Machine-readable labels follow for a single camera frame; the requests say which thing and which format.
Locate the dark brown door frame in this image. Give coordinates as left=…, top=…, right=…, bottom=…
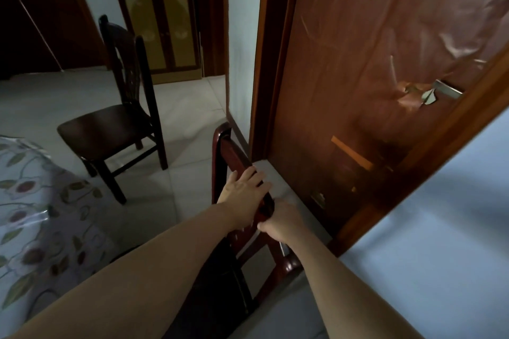
left=248, top=0, right=305, bottom=160

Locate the person's right hand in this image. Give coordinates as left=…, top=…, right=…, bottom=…
left=257, top=201, right=315, bottom=249

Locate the person's left forearm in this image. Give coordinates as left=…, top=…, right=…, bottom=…
left=8, top=202, right=249, bottom=339

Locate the metal door handle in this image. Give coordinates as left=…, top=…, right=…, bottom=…
left=399, top=80, right=464, bottom=110

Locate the person's left hand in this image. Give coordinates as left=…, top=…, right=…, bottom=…
left=217, top=166, right=273, bottom=230

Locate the wooden cabinet with yellow doors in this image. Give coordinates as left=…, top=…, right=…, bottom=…
left=107, top=0, right=204, bottom=85

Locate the person's right forearm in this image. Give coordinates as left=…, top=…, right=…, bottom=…
left=292, top=231, right=424, bottom=339

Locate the dark wooden door with window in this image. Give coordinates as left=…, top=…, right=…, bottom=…
left=0, top=0, right=107, bottom=73

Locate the reddish brown wooden chair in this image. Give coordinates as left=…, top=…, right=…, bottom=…
left=163, top=122, right=305, bottom=339

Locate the floral plastic tablecloth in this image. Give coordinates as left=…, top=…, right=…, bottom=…
left=0, top=135, right=116, bottom=325

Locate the brown wooden door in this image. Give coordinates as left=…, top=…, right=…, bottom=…
left=264, top=0, right=509, bottom=246

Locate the dark brown wooden chair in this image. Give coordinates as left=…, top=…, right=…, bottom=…
left=57, top=15, right=169, bottom=205

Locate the thin white stick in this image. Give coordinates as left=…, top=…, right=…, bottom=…
left=0, top=0, right=66, bottom=72

